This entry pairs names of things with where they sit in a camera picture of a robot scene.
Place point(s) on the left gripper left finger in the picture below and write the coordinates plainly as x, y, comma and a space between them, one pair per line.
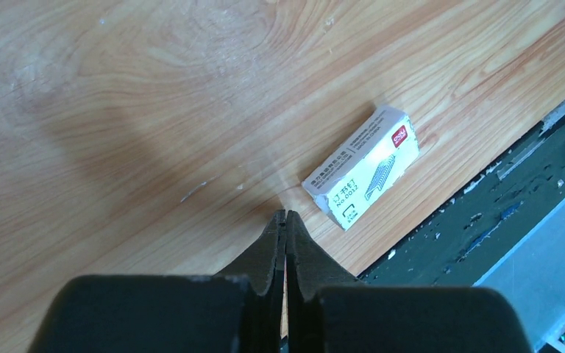
238, 309

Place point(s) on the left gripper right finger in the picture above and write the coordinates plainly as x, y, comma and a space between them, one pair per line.
331, 310

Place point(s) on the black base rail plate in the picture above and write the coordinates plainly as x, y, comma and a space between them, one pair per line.
485, 219

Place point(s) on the staple box with red mark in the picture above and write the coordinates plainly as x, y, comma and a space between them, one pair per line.
364, 166

